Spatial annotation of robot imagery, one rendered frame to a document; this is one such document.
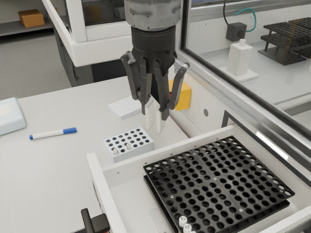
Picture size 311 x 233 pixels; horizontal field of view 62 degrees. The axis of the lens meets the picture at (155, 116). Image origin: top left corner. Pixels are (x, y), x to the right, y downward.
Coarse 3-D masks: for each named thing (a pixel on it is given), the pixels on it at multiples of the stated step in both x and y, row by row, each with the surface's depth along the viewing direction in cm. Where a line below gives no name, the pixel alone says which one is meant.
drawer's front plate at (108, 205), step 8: (88, 160) 49; (96, 160) 49; (96, 168) 47; (96, 176) 46; (96, 184) 44; (104, 184) 44; (96, 192) 50; (104, 192) 43; (104, 200) 42; (112, 200) 42; (104, 208) 42; (112, 208) 41; (112, 216) 39; (112, 224) 38; (120, 224) 38; (112, 232) 39; (120, 232) 37
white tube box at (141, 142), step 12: (120, 132) 76; (132, 132) 77; (144, 132) 76; (108, 144) 72; (120, 144) 72; (132, 144) 72; (144, 144) 71; (108, 156) 72; (120, 156) 69; (132, 156) 71
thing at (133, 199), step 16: (224, 128) 62; (240, 128) 62; (176, 144) 57; (192, 144) 59; (256, 144) 57; (128, 160) 53; (144, 160) 55; (272, 160) 54; (112, 176) 53; (128, 176) 55; (288, 176) 51; (112, 192) 54; (128, 192) 54; (144, 192) 54; (288, 192) 52; (304, 192) 49; (128, 208) 51; (144, 208) 51; (288, 208) 51; (304, 208) 44; (128, 224) 48; (144, 224) 48; (256, 224) 48; (272, 224) 48; (288, 224) 42; (304, 224) 45
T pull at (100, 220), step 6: (84, 210) 42; (84, 216) 41; (96, 216) 41; (102, 216) 41; (84, 222) 40; (90, 222) 40; (96, 222) 40; (102, 222) 40; (108, 222) 41; (90, 228) 40; (96, 228) 40; (102, 228) 40; (108, 228) 40
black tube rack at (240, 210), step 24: (240, 144) 57; (168, 168) 55; (192, 168) 51; (216, 168) 51; (240, 168) 51; (264, 168) 51; (192, 192) 46; (216, 192) 50; (240, 192) 46; (264, 192) 47; (168, 216) 46; (192, 216) 43; (216, 216) 43; (240, 216) 43; (264, 216) 46
